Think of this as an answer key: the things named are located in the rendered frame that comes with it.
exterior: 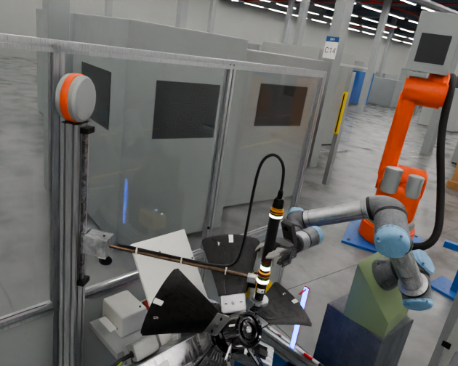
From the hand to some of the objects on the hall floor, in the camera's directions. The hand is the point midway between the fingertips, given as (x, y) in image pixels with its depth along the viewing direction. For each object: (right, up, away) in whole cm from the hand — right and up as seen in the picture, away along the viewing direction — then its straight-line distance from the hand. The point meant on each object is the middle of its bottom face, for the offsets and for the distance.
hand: (262, 251), depth 134 cm
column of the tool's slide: (-90, -124, +58) cm, 164 cm away
